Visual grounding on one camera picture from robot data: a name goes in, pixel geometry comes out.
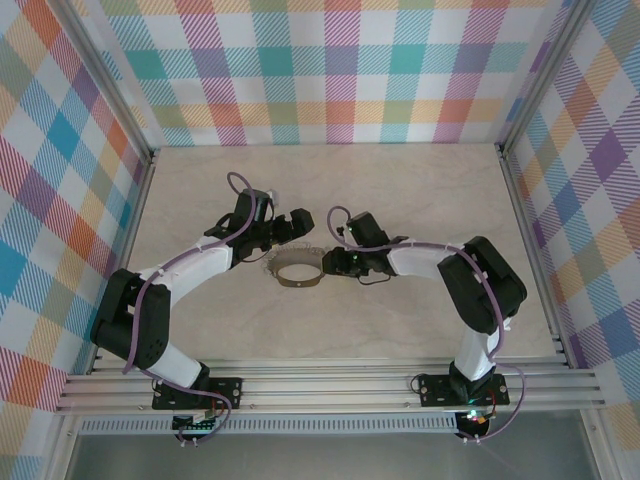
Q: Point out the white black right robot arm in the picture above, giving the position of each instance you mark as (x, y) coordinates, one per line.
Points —
(415, 262)

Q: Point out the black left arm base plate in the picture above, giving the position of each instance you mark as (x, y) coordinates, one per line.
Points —
(230, 387)

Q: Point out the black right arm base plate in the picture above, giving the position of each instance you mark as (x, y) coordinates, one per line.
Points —
(435, 387)

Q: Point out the aluminium crosswise frame rails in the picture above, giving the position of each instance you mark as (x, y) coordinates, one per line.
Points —
(325, 390)

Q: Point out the aluminium corner post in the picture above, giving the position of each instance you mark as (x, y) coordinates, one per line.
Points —
(115, 85)
(545, 75)

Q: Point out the metal band with split rings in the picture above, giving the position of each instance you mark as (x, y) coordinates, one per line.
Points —
(300, 285)

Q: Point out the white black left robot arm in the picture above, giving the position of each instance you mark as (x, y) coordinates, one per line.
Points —
(200, 260)

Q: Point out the aluminium side rail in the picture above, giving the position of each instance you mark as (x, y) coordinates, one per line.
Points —
(530, 250)
(135, 220)

